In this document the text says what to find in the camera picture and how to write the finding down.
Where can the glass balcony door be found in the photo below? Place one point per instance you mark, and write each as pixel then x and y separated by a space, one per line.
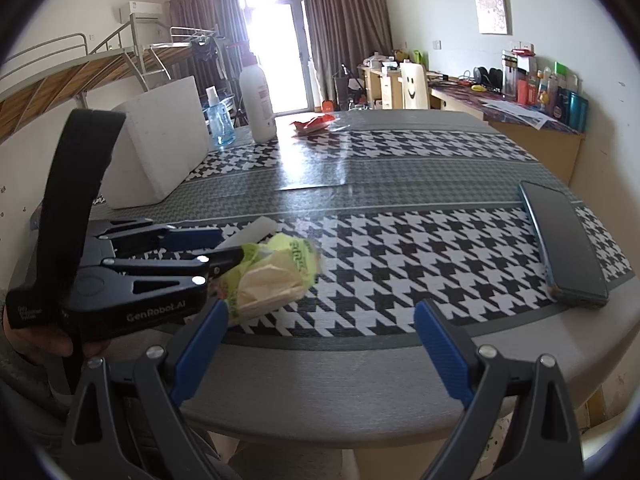
pixel 280 60

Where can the red packet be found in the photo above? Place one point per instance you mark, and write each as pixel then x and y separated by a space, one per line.
pixel 312 124

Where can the wooden chair smiley face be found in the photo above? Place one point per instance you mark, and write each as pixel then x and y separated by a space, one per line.
pixel 414 85

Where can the white paper piece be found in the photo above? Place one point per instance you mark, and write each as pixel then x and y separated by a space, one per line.
pixel 252 230

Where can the green tissue packet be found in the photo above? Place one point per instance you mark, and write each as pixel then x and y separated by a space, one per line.
pixel 270 285

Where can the wooden desk row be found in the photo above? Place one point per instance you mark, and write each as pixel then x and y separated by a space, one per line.
pixel 540 147

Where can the white foam box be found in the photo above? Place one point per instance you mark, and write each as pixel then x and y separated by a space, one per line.
pixel 160 145

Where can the small blue spray bottle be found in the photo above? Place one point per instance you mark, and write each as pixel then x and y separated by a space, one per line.
pixel 220 127

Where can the wooden desk with drawers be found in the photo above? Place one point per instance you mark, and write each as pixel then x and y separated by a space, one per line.
pixel 387 92

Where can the hanging dark clothes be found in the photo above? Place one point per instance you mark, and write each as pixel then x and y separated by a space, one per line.
pixel 205 50

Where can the white air conditioner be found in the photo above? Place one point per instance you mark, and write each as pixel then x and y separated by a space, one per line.
pixel 142 10

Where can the person's left forearm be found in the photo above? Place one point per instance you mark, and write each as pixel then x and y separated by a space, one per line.
pixel 25 390

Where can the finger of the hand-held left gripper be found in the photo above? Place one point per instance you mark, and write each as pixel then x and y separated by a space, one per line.
pixel 170 267
pixel 190 239

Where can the metal bunk bed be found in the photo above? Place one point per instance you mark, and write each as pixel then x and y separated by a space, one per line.
pixel 165 55
pixel 50 90

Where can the houndstooth tablecloth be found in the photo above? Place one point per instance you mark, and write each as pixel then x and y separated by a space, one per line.
pixel 400 185

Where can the dark waste bin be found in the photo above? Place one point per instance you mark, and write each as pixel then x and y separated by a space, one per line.
pixel 345 90

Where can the white spray bottle red trigger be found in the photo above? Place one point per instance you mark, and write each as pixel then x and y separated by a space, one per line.
pixel 257 105

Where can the printed paper sheet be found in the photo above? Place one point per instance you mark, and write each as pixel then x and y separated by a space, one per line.
pixel 515 112

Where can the row of bottles and boxes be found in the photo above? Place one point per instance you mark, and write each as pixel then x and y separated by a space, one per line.
pixel 550 95

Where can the orange box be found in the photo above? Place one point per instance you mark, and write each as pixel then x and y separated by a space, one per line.
pixel 327 107

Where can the dark smartphone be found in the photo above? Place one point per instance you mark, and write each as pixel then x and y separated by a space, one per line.
pixel 560 240

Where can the brown curtain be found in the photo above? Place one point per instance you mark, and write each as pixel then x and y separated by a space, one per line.
pixel 200 10
pixel 345 20

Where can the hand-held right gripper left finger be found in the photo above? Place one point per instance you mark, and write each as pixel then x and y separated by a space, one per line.
pixel 200 350

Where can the wall poster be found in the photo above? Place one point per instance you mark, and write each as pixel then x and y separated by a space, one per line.
pixel 494 12

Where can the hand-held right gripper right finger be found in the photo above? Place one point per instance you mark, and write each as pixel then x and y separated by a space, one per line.
pixel 442 350

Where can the person's left hand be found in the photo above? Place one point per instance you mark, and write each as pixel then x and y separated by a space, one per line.
pixel 35 342

